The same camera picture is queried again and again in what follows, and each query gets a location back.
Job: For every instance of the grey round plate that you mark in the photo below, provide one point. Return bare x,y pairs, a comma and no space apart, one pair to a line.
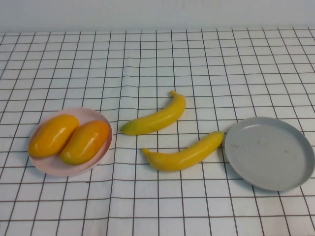
268,155

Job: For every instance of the pink round plate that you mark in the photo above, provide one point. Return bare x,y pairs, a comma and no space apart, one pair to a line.
49,167

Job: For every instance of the white checked tablecloth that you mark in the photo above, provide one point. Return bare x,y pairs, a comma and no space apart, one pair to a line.
147,209

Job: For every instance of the plain yellow banana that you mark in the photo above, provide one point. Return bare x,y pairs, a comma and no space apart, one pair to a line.
182,157

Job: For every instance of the banana with green tip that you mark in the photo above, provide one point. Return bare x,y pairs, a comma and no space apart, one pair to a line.
152,120

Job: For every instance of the yellow orange mango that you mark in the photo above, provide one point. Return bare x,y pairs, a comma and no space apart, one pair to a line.
53,136

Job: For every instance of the reddish orange mango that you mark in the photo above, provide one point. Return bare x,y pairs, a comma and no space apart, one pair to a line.
85,143

